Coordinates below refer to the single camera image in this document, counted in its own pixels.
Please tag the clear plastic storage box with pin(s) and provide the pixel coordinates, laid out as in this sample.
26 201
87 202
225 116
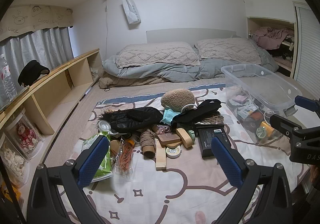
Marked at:
260 86

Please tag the brown twine spool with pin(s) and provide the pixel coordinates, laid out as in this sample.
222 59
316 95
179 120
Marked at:
147 141

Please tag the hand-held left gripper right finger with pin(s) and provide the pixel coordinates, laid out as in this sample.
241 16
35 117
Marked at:
227 161

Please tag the pink beads packet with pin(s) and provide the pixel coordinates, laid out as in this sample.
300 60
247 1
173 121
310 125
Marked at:
163 129

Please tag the orange rubber bands bag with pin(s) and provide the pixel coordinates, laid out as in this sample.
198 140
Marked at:
125 159

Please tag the wooden block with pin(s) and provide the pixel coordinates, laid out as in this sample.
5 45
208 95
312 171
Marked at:
161 156

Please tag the printed blanket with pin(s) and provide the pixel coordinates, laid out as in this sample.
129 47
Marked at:
150 189

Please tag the clear jar white contents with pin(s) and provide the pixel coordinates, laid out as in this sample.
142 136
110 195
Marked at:
11 161

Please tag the black box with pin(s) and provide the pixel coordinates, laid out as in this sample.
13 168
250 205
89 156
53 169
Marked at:
207 136

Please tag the small orange object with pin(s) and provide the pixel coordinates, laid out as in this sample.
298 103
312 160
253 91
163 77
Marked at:
130 142

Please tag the beige fuzzy hat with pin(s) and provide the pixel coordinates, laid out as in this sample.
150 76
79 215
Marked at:
177 99

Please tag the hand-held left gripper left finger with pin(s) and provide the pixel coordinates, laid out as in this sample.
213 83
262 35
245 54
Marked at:
92 159

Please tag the white shutter door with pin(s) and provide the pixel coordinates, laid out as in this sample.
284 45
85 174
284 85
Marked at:
307 46

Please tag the black cloth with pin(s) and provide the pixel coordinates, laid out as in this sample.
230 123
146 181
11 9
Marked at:
200 111

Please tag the beige fluffy blanket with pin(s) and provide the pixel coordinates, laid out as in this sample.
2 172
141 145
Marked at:
130 81

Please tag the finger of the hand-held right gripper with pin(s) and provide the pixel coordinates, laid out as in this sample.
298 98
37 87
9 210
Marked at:
307 103
282 123

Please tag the purple notepad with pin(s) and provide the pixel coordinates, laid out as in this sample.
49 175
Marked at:
241 99

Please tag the beige printed valance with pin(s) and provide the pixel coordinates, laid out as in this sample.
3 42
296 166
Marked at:
32 19

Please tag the grey duvet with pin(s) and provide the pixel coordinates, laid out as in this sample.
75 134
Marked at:
155 71

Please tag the wooden closet shelf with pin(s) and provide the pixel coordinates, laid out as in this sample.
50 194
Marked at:
252 23

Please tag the teal wipes packet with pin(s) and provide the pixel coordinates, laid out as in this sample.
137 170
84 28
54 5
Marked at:
168 115

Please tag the grey curtain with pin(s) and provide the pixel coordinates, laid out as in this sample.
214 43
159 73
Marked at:
37 44

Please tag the green tissue packet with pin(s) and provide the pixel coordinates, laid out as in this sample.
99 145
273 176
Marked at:
105 167

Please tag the clear round container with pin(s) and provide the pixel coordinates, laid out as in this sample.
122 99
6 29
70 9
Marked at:
103 125

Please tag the clear water bottle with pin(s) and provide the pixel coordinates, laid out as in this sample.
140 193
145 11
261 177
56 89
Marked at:
7 76

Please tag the wooden shelf unit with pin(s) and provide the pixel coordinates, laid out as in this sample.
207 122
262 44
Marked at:
57 89

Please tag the white hanging bag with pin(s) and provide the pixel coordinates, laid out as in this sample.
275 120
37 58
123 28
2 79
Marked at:
131 10

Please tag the yellow flashlight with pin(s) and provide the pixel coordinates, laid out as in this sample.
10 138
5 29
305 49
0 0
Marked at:
265 131

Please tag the pink clothes pile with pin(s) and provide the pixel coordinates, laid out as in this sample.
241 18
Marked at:
272 36

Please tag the brown case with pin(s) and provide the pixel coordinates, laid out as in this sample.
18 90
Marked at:
170 138

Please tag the clear jar red contents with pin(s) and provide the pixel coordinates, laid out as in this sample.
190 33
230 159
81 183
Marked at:
23 134

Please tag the dark clothes pile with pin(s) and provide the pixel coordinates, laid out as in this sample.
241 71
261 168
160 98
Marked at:
282 53

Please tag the white tape roll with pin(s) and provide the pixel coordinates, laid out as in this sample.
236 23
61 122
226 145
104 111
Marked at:
173 152

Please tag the beige textured pillow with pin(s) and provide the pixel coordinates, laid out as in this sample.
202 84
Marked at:
227 48
157 54

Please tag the orange brown wallet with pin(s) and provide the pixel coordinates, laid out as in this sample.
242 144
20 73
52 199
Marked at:
255 116

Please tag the black cap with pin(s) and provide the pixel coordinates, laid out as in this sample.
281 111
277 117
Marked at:
31 70

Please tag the black fur-trimmed hat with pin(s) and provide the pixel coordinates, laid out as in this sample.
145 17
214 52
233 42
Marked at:
135 119

